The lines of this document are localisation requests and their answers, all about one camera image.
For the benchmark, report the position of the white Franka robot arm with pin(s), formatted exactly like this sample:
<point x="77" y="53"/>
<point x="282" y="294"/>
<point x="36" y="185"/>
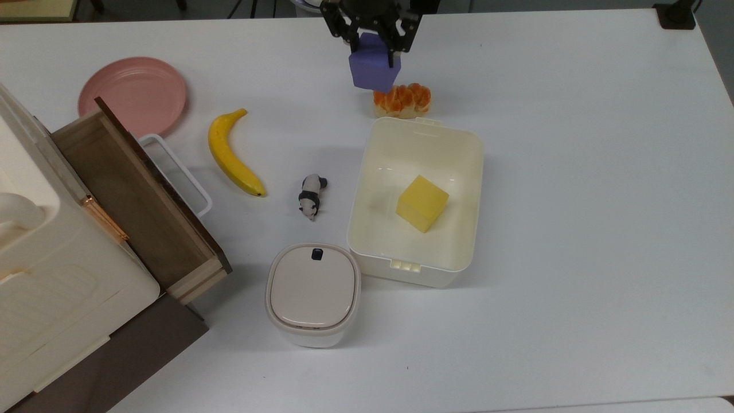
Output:
<point x="309" y="4"/>

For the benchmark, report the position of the pink plastic plate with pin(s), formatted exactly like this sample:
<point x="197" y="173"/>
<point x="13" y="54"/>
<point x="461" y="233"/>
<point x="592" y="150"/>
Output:
<point x="132" y="92"/>

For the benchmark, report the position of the large cream storage container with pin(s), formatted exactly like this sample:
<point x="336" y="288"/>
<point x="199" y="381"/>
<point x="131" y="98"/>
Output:
<point x="57" y="275"/>

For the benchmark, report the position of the yellow foam cube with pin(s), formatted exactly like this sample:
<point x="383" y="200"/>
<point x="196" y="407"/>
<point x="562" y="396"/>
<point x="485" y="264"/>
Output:
<point x="421" y="203"/>

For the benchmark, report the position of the cream open plastic box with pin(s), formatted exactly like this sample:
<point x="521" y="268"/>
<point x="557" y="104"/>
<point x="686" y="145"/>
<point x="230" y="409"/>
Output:
<point x="459" y="172"/>

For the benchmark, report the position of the dark brown wooden cabinet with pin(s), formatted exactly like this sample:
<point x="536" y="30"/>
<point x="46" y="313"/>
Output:
<point x="132" y="355"/>

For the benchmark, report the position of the orange toy bread loaf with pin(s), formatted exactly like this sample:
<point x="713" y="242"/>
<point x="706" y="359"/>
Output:
<point x="407" y="103"/>

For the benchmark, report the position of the beige lidded trash can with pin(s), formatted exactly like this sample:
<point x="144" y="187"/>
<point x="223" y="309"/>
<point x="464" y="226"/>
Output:
<point x="312" y="292"/>

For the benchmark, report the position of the purple foam cube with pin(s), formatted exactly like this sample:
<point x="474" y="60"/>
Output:
<point x="373" y="69"/>

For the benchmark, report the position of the yellow wooden desk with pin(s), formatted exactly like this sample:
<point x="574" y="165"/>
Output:
<point x="34" y="8"/>

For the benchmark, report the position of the yellow toy banana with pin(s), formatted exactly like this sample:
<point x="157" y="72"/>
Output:
<point x="226" y="155"/>

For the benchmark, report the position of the black clamp base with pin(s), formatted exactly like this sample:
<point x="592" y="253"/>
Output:
<point x="676" y="17"/>

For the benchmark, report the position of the small panda figurine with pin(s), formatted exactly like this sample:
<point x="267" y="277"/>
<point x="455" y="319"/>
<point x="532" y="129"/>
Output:
<point x="311" y="195"/>

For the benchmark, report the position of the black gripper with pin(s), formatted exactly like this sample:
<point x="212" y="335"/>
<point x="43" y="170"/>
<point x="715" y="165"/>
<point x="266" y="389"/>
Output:
<point x="373" y="11"/>

